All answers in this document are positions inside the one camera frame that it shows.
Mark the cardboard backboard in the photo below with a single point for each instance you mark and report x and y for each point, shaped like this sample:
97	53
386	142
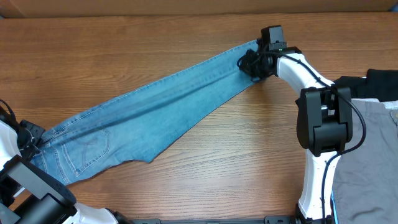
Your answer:
87	8

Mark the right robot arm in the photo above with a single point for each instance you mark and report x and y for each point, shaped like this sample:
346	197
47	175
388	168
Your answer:
324	120

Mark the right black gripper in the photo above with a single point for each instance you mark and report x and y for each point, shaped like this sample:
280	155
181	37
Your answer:
244	64

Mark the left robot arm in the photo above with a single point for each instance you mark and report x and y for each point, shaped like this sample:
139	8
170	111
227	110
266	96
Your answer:
28	194

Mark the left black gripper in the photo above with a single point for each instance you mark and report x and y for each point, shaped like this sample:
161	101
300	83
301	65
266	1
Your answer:
37	132

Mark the black garment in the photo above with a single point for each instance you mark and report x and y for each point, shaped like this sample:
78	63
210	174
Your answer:
378	84

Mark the bright blue garment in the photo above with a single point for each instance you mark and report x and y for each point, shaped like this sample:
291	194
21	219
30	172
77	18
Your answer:
333	208

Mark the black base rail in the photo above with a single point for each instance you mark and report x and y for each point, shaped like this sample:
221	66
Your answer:
278	219

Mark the light blue jeans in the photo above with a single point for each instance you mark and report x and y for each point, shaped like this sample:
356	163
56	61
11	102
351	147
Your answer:
140	124

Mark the grey garment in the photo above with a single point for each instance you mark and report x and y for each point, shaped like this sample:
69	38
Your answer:
365	181

